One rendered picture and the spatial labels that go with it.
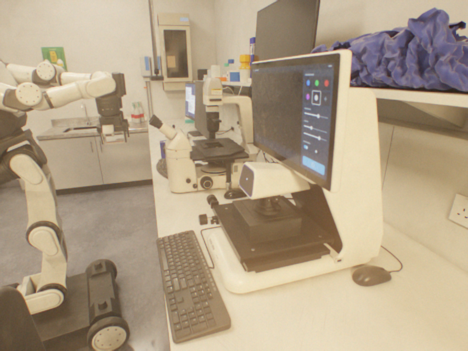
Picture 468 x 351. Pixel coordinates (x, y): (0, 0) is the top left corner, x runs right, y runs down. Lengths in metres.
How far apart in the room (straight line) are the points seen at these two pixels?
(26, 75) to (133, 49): 2.57
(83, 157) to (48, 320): 2.18
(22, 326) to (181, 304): 0.33
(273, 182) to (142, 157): 2.86
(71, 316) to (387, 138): 1.69
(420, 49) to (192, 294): 0.84
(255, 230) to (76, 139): 2.97
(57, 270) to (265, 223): 1.17
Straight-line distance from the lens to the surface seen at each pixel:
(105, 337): 1.65
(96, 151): 3.52
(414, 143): 1.11
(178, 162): 1.33
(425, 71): 0.87
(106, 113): 1.22
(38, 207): 1.49
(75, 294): 1.85
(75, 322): 1.69
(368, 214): 0.86
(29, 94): 1.16
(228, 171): 1.32
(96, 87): 1.17
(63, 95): 1.18
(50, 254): 1.54
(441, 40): 0.81
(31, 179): 1.41
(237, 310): 0.75
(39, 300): 1.69
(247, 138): 1.46
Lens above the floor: 1.30
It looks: 21 degrees down
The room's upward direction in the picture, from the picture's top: 1 degrees counter-clockwise
